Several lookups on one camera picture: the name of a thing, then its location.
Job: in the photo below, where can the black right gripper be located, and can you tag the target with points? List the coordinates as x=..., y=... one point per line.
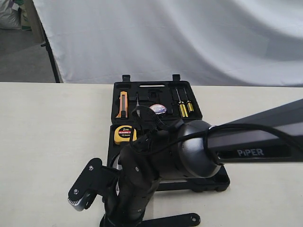
x=126, y=203

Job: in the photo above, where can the black adjustable wrench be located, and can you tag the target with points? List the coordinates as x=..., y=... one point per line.
x=184, y=220

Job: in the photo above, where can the black electrical tape roll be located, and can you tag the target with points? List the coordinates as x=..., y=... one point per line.
x=158, y=109

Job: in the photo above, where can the steel claw hammer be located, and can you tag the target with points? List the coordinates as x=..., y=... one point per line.
x=116, y=163

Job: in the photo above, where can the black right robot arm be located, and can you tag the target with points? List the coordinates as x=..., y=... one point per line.
x=196, y=149

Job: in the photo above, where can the black plastic tool case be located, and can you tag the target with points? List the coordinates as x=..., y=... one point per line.
x=156, y=92

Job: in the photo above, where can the yellow tape measure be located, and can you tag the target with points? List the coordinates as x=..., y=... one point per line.
x=122, y=134

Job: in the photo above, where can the orange utility knife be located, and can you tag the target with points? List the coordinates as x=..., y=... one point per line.
x=123, y=105

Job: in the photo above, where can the clear test screwdriver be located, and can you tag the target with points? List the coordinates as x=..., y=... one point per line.
x=137, y=101

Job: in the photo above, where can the long yellow black screwdriver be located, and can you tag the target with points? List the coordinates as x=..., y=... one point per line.
x=181, y=105

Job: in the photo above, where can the short yellow black screwdriver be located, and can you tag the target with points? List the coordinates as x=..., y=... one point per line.
x=188, y=102

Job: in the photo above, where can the black backdrop stand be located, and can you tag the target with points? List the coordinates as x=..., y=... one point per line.
x=48, y=48

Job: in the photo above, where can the white backdrop cloth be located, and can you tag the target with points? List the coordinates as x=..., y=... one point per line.
x=207, y=42

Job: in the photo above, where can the cardboard box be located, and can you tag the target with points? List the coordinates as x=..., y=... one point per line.
x=29, y=17

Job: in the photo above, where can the white sack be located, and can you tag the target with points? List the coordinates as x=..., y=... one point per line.
x=10, y=14

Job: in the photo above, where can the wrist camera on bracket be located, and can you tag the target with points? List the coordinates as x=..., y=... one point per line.
x=95, y=179

